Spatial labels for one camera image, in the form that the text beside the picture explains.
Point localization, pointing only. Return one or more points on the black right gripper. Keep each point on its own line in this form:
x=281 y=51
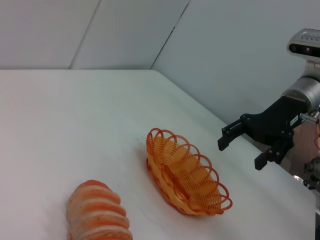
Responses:
x=277 y=120

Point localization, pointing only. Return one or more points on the orange plastic wicker basket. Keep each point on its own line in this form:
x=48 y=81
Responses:
x=185 y=175

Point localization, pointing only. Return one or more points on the orange striped bread loaf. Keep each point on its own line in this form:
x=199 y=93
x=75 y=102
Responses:
x=97 y=212

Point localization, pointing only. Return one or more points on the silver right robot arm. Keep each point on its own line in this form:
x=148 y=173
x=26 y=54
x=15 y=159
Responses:
x=307 y=90

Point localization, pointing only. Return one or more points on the silver connector plug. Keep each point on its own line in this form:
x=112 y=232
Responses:
x=308 y=117

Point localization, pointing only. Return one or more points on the grey background equipment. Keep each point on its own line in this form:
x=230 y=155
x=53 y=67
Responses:
x=312 y=172

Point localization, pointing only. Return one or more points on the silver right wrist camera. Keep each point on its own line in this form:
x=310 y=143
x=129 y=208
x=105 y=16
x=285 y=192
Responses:
x=302 y=47

